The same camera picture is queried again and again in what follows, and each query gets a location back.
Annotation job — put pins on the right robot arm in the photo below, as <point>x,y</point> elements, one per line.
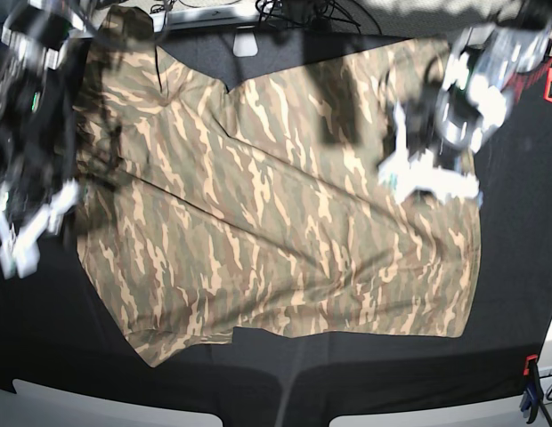
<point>37,124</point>

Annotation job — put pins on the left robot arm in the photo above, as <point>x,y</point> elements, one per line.
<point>477,93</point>

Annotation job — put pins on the camouflage t-shirt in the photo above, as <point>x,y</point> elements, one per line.
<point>208,208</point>

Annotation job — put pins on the black table cloth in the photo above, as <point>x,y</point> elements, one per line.
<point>56,331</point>

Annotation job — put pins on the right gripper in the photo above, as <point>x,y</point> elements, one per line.
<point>25,187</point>

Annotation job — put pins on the clamp bottom right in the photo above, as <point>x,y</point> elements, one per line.
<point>533,393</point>

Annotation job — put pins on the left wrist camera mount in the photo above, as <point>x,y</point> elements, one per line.
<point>404,173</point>

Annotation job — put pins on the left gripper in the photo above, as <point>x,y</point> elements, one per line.
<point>462,125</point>

